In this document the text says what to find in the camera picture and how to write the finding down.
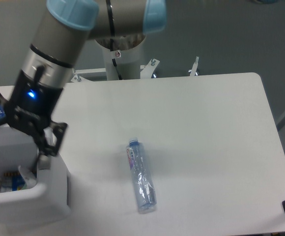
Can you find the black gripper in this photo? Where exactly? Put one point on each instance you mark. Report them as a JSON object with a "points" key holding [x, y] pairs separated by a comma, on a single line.
{"points": [[29, 110]]}

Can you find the blue and yellow snack packet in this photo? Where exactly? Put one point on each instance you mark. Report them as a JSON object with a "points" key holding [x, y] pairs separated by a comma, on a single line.
{"points": [[12, 181]]}

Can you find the white bracket with bolt right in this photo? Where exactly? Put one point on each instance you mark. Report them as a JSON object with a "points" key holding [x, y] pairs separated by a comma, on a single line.
{"points": [[194, 70]]}

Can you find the crushed clear plastic bottle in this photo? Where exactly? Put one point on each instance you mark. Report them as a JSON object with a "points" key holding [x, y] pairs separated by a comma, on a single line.
{"points": [[141, 177]]}

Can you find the white paper wrapper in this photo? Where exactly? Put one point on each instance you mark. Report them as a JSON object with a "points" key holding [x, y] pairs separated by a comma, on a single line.
{"points": [[28, 177]]}

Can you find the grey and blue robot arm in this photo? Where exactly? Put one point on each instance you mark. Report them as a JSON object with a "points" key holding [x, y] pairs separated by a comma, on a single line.
{"points": [[54, 51]]}

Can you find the white plastic trash can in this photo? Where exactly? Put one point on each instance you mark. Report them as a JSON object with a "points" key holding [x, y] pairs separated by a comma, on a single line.
{"points": [[48, 200]]}

